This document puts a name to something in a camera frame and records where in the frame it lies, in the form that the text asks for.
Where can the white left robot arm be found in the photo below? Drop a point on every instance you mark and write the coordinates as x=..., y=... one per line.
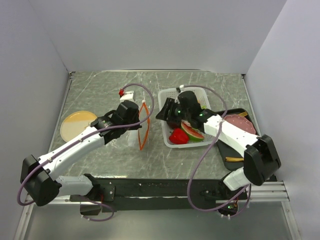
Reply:
x=42, y=177

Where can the pink plate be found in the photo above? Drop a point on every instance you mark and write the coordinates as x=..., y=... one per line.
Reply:
x=241, y=122

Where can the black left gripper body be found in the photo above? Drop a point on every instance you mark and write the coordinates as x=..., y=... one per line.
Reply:
x=135, y=121

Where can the white plastic basket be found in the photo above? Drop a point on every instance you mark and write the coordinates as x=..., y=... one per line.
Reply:
x=202, y=99

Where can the watermelon slice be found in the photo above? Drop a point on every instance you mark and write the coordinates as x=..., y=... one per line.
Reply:
x=193, y=135

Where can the clear zip bag orange zipper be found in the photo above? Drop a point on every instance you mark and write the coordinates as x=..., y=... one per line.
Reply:
x=138, y=138

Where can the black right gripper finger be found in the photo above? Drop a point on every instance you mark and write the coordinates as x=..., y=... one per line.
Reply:
x=170, y=105
x=164, y=115

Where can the aluminium frame rail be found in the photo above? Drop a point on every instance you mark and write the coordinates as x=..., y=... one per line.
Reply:
x=263, y=219

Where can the yellow round plate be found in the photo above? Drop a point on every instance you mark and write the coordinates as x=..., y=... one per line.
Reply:
x=75, y=124

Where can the dark red apple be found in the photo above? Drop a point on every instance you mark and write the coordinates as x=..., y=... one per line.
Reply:
x=174, y=124

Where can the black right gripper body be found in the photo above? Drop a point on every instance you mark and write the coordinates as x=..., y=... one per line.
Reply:
x=180, y=114

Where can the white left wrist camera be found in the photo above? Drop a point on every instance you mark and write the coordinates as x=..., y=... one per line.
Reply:
x=126, y=95

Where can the black tray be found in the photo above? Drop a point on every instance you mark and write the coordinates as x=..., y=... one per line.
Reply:
x=230, y=155

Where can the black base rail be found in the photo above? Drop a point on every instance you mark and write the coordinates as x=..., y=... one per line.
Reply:
x=111, y=195

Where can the red bell pepper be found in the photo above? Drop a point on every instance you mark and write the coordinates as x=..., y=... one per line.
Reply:
x=178, y=137

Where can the gold fork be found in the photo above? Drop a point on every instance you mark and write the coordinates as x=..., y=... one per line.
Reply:
x=243, y=114

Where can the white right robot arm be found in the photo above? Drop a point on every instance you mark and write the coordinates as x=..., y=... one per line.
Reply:
x=254, y=170

